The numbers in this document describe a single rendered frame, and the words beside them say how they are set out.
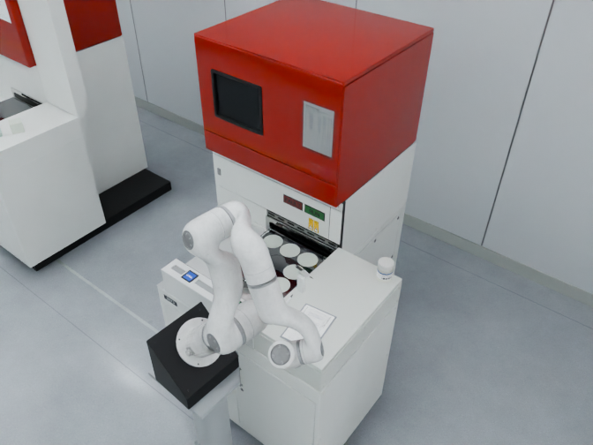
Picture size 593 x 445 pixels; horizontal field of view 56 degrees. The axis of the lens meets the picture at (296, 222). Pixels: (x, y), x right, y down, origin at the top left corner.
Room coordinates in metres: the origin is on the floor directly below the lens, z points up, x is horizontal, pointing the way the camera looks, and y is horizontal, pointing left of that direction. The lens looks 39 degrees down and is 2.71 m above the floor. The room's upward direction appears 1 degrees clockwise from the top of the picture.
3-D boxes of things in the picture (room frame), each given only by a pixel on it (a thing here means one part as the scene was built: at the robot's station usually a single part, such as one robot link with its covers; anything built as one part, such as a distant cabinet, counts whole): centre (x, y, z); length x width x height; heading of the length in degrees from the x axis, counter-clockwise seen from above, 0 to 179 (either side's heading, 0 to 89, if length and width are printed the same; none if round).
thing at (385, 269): (1.77, -0.40, 1.01); 0.07 x 0.07 x 0.10
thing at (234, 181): (2.23, 0.11, 1.02); 0.82 x 0.03 x 0.40; 53
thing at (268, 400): (1.80, 0.10, 0.41); 0.97 x 0.64 x 0.82; 53
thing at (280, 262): (1.93, 0.10, 0.90); 0.34 x 0.34 x 0.01; 53
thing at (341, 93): (2.48, -0.08, 1.52); 0.81 x 0.75 x 0.59; 53
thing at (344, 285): (1.62, -0.15, 0.89); 0.62 x 0.35 x 0.14; 143
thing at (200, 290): (1.68, 0.37, 0.89); 0.55 x 0.09 x 0.14; 53
